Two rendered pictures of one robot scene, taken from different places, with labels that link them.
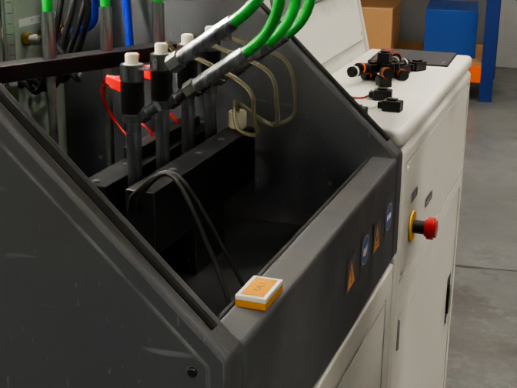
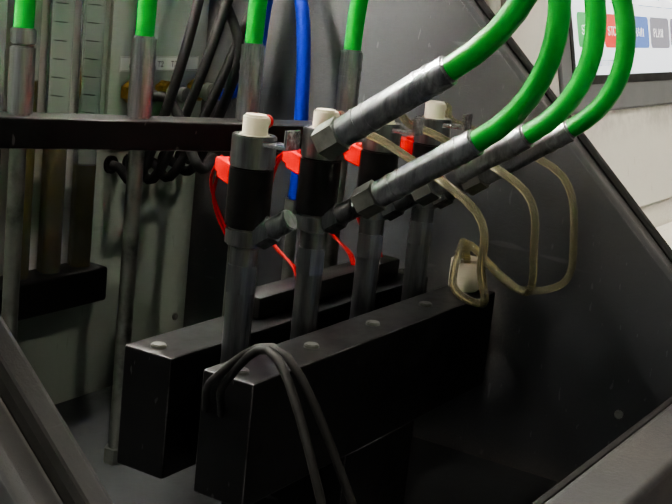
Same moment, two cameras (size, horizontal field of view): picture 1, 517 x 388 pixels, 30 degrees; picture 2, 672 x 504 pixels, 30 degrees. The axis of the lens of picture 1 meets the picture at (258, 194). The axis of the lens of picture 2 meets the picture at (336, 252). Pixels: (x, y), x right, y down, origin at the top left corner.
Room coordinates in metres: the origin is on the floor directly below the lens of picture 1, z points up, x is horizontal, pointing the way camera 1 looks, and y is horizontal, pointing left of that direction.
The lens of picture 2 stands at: (0.38, -0.05, 1.22)
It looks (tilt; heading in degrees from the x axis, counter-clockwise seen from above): 13 degrees down; 11
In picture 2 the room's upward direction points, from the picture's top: 6 degrees clockwise
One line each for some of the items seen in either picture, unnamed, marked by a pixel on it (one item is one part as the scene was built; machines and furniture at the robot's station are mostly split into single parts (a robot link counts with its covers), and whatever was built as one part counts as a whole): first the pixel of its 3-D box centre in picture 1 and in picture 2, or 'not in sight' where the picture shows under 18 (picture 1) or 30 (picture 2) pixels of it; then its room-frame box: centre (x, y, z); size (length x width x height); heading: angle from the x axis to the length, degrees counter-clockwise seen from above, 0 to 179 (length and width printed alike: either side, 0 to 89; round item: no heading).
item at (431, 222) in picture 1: (424, 227); not in sight; (1.45, -0.26, 0.80); 0.05 x 0.04 x 0.05; 160
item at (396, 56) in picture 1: (388, 62); not in sight; (1.76, -0.24, 1.01); 0.23 x 0.11 x 0.06; 160
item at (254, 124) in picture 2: (132, 65); (256, 136); (1.12, 0.15, 1.12); 0.02 x 0.02 x 0.03
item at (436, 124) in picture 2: (218, 109); (430, 251); (1.34, 0.06, 1.01); 0.05 x 0.03 x 0.21; 70
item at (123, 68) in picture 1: (141, 151); (253, 302); (1.11, 0.14, 1.01); 0.05 x 0.03 x 0.21; 70
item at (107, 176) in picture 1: (176, 204); (324, 411); (1.23, 0.11, 0.91); 0.34 x 0.10 x 0.15; 160
